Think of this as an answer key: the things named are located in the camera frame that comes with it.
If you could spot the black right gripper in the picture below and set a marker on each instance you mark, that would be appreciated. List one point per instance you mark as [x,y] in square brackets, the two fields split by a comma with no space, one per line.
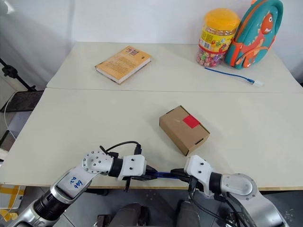
[185,175]

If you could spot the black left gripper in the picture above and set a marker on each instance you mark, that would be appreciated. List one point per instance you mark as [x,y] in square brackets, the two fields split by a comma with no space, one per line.
[147,172]

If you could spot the blue pen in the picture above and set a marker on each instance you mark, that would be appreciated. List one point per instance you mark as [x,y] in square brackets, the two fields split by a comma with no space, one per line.
[165,175]

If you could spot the brown cardboard box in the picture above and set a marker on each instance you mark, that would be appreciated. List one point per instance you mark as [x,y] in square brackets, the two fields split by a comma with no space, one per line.
[180,137]

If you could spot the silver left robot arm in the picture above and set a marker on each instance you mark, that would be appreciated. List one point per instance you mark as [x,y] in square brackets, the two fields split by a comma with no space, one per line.
[71,179]

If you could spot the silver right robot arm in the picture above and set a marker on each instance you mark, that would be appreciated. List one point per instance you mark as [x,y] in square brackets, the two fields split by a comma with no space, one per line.
[239,184]

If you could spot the red tape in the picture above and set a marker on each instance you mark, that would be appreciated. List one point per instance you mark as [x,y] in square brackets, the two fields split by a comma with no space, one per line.
[190,121]

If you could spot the dark rounded shape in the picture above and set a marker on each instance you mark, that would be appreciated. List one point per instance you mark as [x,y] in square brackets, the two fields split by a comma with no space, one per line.
[130,215]
[188,214]

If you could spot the dark brown block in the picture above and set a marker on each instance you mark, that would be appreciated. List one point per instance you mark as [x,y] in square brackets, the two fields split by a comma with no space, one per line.
[104,221]

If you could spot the orange book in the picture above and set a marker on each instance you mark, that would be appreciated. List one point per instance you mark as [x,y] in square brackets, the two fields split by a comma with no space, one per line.
[123,62]

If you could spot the yellow-lidded candy jar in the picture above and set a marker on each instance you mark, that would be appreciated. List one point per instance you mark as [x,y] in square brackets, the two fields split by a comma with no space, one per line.
[217,35]

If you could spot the black mat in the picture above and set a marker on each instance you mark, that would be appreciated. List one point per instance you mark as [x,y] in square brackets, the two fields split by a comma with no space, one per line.
[23,100]

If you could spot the teal dinosaur backpack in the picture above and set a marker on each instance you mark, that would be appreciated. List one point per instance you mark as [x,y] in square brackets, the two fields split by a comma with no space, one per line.
[255,42]

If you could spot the black tripod stand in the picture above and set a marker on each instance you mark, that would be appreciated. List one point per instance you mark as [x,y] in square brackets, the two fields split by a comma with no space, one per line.
[10,71]

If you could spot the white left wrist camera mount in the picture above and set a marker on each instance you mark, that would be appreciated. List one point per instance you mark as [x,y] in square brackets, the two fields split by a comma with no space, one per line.
[132,165]

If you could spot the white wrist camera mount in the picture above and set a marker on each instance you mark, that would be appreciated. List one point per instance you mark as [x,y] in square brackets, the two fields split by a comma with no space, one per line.
[132,165]
[198,168]

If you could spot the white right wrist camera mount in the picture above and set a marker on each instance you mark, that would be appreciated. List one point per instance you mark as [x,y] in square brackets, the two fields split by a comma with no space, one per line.
[198,168]

